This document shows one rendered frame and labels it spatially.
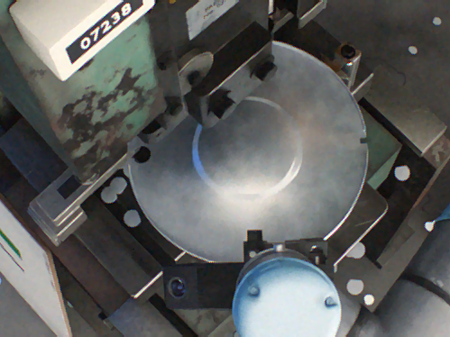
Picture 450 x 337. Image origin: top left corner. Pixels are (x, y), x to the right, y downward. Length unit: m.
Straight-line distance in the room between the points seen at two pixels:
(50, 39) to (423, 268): 0.35
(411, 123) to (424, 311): 0.58
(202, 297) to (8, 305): 1.06
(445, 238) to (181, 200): 0.40
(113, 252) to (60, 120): 0.48
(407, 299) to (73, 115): 0.29
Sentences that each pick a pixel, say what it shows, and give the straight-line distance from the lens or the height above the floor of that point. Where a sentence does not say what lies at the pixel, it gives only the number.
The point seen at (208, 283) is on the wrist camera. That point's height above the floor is 0.94.
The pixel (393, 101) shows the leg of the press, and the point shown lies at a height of 0.64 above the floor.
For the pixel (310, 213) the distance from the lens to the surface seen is 0.93.
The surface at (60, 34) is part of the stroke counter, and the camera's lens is 0.40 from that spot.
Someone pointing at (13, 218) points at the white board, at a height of 0.58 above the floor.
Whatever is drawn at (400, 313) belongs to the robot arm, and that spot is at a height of 1.09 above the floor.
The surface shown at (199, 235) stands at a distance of 0.93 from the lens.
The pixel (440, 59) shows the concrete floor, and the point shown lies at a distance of 1.95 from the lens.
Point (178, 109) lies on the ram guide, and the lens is 0.70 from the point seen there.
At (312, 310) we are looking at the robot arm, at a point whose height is 1.13.
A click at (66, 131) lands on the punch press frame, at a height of 1.16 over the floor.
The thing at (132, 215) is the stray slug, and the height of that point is 0.71.
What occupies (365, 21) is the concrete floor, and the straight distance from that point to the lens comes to 1.96.
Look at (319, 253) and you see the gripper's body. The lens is 0.77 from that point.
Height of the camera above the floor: 1.68
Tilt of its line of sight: 70 degrees down
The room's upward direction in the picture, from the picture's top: 4 degrees counter-clockwise
